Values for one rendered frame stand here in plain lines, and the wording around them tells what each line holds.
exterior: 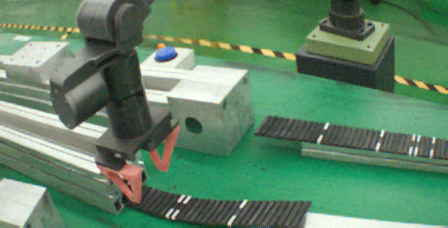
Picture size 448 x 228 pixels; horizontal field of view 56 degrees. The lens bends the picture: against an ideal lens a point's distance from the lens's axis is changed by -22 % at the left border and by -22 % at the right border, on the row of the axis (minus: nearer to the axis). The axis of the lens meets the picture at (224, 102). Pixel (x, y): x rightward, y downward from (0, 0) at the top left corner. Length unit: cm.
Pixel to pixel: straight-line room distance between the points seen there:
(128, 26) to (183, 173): 30
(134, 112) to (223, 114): 19
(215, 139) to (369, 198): 27
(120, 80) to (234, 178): 25
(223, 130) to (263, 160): 7
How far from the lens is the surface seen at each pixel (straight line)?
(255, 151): 81
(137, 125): 63
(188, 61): 101
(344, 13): 108
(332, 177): 74
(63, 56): 105
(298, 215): 62
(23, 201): 67
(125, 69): 60
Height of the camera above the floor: 125
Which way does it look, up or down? 30 degrees down
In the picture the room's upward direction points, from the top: 9 degrees counter-clockwise
